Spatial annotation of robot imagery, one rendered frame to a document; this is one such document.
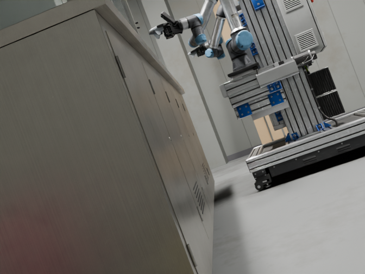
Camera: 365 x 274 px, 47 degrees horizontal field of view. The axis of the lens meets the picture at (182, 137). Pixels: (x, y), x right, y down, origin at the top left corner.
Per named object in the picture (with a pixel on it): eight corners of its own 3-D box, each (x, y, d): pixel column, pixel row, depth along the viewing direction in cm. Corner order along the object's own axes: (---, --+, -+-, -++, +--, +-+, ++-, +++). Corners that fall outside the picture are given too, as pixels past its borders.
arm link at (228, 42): (243, 56, 305) (237, 38, 305) (250, 50, 292) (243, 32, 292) (228, 61, 303) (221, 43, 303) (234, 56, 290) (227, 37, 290)
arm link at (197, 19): (205, 23, 277) (200, 10, 277) (189, 27, 275) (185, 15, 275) (202, 26, 285) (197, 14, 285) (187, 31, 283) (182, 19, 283)
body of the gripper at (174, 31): (166, 35, 271) (183, 29, 273) (161, 23, 272) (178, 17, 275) (165, 39, 278) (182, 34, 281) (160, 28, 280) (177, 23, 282)
